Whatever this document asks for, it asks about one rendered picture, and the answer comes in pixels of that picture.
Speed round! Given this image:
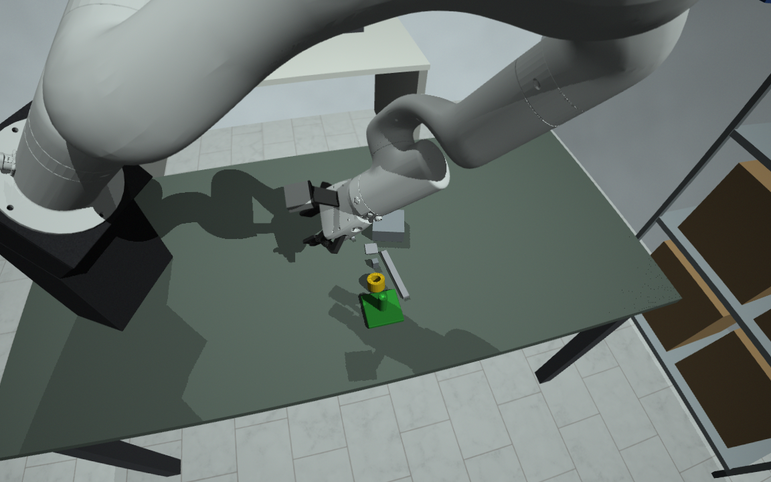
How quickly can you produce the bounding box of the white flat bar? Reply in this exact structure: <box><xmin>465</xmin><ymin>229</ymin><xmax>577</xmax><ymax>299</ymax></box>
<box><xmin>381</xmin><ymin>250</ymin><xmax>409</xmax><ymax>299</ymax></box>

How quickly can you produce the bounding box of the green peg on flat base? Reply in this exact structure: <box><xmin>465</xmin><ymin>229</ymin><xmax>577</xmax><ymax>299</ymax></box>
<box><xmin>361</xmin><ymin>289</ymin><xmax>404</xmax><ymax>329</ymax></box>

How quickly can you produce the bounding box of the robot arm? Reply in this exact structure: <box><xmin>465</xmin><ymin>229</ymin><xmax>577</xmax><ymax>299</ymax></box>
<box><xmin>0</xmin><ymin>0</ymin><xmax>699</xmax><ymax>235</ymax></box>

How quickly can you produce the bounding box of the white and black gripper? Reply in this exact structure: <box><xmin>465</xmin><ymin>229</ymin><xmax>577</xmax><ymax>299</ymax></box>
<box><xmin>299</xmin><ymin>179</ymin><xmax>374</xmax><ymax>254</ymax></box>

